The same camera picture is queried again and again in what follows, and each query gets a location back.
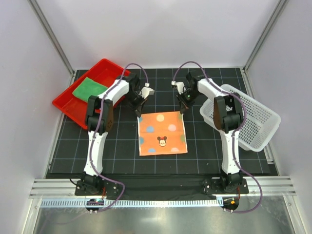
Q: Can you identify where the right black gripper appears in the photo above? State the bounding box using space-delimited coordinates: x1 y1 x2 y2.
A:
176 89 201 114

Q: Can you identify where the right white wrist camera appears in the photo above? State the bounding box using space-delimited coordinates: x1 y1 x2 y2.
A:
171 81 186 94

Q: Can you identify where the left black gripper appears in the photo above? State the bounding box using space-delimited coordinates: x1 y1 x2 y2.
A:
124 91 147 117

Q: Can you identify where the white perforated plastic basket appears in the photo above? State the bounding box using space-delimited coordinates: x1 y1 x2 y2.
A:
200 84 281 152

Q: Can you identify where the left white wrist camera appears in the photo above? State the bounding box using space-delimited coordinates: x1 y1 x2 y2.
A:
141 82 155 99

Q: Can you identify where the orange beige towel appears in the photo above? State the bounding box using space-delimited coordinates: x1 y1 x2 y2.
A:
137 111 188 156

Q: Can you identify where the green towel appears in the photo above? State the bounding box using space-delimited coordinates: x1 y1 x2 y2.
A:
72 77 108 102

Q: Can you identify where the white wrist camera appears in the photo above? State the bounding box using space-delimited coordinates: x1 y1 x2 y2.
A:
171 81 186 94
141 82 155 99

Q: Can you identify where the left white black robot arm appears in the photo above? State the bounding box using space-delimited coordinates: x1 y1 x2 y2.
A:
80 74 154 195

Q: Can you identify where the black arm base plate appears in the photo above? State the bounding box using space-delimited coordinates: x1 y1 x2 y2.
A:
75 174 249 201

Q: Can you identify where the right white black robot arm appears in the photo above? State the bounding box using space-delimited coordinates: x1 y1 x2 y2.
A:
171 73 246 193

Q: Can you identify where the aluminium frame rail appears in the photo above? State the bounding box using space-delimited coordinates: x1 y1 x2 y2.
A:
29 176 296 198

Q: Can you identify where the slotted cable duct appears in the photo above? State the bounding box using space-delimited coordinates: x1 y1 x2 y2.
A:
40 197 223 209

